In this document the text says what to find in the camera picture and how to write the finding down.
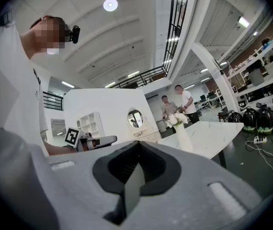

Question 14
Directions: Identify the white dressing table with mirror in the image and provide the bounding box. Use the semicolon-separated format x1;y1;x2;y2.
126;107;162;143

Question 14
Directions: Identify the round ceiling lamp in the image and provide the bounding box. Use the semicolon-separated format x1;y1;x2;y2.
103;0;119;12

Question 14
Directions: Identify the black head-worn camera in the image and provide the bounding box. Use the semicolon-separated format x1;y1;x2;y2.
69;25;81;45

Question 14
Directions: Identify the white vase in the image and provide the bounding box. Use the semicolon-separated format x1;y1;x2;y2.
173;123;194;153

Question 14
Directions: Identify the white cubby shelf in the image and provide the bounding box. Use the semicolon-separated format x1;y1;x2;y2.
76;111;106;138

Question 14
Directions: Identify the row of office desks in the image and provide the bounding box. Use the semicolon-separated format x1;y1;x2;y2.
195;89;226;112

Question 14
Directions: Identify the black shoulder strap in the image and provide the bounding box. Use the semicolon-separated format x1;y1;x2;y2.
0;10;14;25

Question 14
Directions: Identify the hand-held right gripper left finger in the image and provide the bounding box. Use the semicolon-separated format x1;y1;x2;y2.
47;140;140;230

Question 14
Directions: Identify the person's left forearm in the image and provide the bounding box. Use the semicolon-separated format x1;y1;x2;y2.
43;141;77;156

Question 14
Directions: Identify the white storage shelving unit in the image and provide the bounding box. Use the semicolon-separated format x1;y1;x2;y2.
224;32;273;111

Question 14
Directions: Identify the person's head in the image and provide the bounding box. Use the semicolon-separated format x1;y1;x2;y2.
21;15;70;59

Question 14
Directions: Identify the black metal railing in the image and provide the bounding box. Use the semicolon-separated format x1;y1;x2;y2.
109;0;191;89

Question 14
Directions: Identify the white power cable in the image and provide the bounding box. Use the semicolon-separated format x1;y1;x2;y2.
245;140;273;185

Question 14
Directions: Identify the grey storage bin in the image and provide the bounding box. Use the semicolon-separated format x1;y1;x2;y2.
248;68;265;87

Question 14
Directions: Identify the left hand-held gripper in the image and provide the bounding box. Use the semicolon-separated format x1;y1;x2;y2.
64;126;118;152

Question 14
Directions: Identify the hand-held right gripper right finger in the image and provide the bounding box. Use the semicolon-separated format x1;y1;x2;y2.
126;140;263;230

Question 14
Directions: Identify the white marble table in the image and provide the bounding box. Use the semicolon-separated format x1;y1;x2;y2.
157;120;244;169

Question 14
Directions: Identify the wooden chair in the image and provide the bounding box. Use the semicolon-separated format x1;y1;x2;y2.
218;106;235;123

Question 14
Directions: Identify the person's white t-shirt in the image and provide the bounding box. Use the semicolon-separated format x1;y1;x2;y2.
0;7;49;158

